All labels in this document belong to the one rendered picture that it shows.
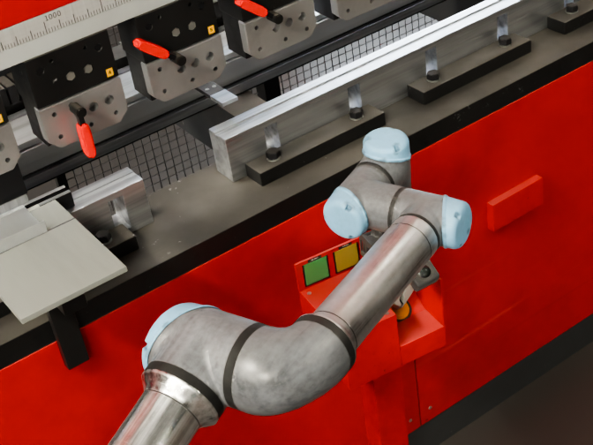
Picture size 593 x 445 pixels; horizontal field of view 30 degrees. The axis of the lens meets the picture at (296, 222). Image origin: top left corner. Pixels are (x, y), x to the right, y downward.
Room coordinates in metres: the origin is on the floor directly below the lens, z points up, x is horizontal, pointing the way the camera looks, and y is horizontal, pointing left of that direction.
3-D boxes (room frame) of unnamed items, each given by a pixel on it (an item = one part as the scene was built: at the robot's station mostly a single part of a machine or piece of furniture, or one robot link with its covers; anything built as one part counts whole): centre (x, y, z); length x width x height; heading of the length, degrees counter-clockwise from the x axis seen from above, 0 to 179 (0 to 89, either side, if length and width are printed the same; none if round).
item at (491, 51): (2.04, -0.41, 0.89); 0.30 x 0.05 x 0.03; 120
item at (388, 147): (1.50, -0.16, 1.03); 0.09 x 0.08 x 0.11; 143
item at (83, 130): (1.61, 0.32, 1.13); 0.04 x 0.02 x 0.10; 30
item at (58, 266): (1.46, 0.41, 1.00); 0.26 x 0.18 x 0.01; 30
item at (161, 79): (1.77, 0.16, 1.19); 0.15 x 0.09 x 0.17; 120
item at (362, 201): (1.41, -0.11, 1.03); 0.11 x 0.11 x 0.08; 53
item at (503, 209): (1.96, -0.48, 0.58); 0.15 x 0.02 x 0.07; 120
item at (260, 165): (1.84, -0.06, 0.89); 0.30 x 0.05 x 0.03; 120
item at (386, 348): (1.50, -0.11, 0.75); 0.20 x 0.16 x 0.18; 112
